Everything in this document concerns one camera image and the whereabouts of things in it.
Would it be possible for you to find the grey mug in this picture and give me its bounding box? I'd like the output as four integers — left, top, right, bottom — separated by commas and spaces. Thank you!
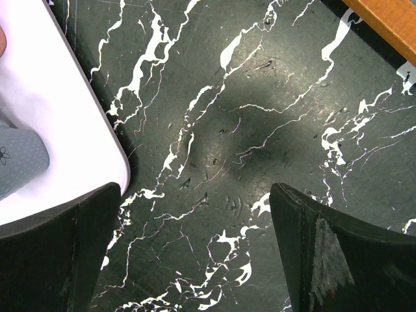
1, 121, 49, 200

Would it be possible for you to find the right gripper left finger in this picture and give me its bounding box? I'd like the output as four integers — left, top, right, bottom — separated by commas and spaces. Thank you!
1, 183, 121, 311

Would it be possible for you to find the wooden shelf rack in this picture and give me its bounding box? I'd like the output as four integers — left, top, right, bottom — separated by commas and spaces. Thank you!
343, 0, 416, 65

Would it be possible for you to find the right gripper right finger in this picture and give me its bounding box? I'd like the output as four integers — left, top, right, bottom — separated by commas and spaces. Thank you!
269, 183, 415, 311

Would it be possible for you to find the pink mug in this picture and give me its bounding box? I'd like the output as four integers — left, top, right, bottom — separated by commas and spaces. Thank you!
0, 27, 7, 57

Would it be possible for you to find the lavender plastic tray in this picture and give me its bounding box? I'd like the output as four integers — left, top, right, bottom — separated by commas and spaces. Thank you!
1, 1, 131, 224

